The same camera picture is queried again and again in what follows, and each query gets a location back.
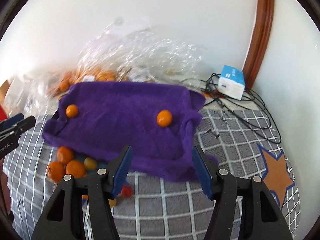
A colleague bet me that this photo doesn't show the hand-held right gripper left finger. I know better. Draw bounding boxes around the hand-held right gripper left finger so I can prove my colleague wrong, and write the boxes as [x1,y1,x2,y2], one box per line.
[30,145,134,240]

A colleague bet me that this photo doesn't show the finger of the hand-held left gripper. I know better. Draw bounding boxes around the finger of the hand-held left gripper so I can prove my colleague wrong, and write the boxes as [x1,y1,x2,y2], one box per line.
[0,116,36,143]
[0,113,25,130]

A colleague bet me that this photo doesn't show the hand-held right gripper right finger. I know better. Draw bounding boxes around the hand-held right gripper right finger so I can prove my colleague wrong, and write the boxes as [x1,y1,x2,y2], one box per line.
[192,145,293,240]

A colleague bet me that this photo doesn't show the orange tangerine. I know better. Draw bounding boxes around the orange tangerine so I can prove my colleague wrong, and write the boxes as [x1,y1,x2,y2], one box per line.
[57,146,75,164]
[47,162,66,182]
[65,160,87,178]

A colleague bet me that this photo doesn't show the light wooden furniture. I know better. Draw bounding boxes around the light wooden furniture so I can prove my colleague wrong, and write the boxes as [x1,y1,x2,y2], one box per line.
[0,79,12,98]

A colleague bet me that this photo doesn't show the grey checked bedsheet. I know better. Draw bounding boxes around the grey checked bedsheet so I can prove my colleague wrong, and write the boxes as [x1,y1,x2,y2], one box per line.
[2,87,303,240]

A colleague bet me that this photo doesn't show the purple towel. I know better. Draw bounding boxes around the purple towel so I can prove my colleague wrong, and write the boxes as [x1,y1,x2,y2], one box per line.
[42,81,218,182]

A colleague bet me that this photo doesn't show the clear plastic bag with oranges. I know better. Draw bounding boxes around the clear plastic bag with oranges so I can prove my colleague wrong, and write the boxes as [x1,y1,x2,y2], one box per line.
[47,62,118,98]

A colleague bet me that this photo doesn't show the blue white tissue pack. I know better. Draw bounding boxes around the blue white tissue pack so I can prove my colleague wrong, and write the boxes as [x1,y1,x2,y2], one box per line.
[217,65,246,101]

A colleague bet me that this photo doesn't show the large crumpled clear plastic bag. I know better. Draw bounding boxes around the large crumpled clear plastic bag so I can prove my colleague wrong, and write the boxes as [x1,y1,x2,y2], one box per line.
[77,17,208,88]

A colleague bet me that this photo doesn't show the tangled black cables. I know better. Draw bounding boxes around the tangled black cables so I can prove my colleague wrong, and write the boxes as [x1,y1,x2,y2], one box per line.
[182,74,282,144]

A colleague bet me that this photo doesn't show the brown wooden door frame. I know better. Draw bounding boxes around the brown wooden door frame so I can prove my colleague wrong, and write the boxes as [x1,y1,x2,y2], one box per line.
[242,0,275,90]

